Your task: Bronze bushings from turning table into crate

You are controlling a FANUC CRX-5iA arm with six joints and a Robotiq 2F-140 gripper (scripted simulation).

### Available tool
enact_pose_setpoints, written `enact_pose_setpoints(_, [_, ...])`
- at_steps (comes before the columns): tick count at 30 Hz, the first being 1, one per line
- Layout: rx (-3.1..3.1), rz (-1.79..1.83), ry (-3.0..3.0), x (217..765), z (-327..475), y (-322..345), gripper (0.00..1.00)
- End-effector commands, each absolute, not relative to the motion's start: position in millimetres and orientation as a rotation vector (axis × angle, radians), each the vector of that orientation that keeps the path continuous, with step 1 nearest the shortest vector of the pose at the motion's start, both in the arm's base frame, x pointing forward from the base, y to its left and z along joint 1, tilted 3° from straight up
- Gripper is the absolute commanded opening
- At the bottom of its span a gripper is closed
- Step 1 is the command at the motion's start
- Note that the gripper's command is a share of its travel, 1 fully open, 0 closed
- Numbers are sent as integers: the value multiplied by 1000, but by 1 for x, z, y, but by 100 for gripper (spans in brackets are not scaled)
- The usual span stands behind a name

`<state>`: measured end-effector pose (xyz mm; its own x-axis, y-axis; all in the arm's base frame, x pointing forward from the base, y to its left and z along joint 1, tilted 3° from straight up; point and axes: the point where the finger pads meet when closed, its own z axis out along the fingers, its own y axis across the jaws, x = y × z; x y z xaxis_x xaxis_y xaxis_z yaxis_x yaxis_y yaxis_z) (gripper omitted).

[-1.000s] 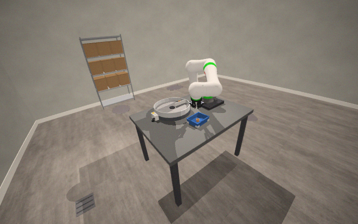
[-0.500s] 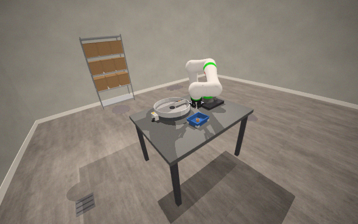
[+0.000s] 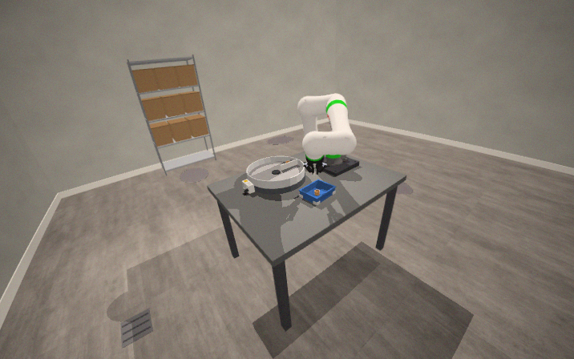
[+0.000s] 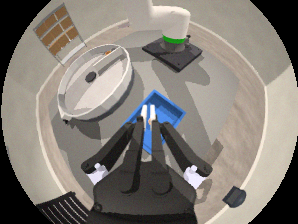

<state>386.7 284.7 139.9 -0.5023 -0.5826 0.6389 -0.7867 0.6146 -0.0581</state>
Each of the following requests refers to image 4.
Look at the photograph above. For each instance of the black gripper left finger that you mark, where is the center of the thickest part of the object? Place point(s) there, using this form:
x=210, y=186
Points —
x=98, y=166

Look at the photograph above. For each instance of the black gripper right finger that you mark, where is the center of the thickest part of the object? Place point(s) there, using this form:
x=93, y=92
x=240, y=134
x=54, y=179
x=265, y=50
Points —
x=194, y=168

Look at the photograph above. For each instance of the blue crate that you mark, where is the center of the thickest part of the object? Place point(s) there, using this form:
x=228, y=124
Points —
x=165, y=109

